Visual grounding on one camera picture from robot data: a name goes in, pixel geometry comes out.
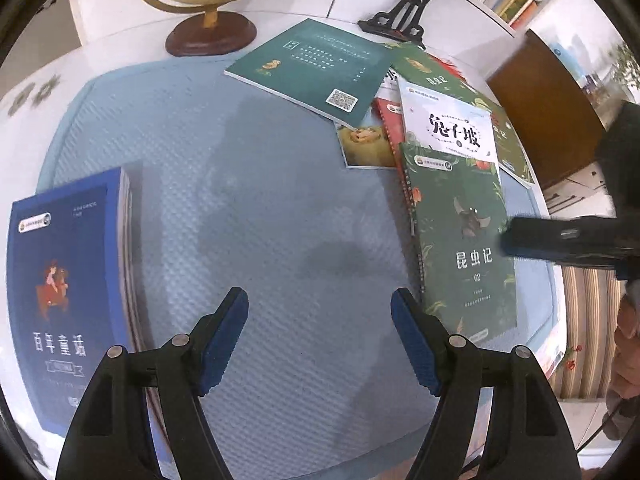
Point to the potted plant in white pot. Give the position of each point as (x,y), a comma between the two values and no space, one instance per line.
(627,65)

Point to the red tassel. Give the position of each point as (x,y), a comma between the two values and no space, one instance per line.
(452,67)

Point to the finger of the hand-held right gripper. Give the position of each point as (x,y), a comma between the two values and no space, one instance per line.
(550,240)

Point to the person's right hand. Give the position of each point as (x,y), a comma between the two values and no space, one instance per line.
(629,325)

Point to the coral red cartoon poet book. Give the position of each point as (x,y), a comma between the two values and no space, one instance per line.
(392,117)

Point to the white book with rabbits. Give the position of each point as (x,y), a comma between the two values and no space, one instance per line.
(450,120)

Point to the olive green butterfly book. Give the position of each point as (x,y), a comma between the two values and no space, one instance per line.
(425,67)

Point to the light blue tissue box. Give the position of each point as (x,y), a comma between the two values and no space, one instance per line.
(570,54)

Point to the dark blue book with rider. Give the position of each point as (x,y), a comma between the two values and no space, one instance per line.
(65,240)

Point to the small purple box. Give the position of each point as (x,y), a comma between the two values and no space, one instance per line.
(595,84)

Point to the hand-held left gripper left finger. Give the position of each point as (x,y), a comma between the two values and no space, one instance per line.
(225,345)

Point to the dark green book orange insect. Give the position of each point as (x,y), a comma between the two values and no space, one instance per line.
(310,55)

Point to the beige globe on wooden base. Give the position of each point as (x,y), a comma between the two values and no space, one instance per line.
(210,35)

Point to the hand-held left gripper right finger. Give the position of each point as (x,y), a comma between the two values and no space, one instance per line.
(415,345)

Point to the black carved fan stand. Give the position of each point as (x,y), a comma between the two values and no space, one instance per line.
(405,20)

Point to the dark green book black beetle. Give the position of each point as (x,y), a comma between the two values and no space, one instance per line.
(460,270)

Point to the light blue textured mat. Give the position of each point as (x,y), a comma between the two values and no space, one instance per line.
(280,210)

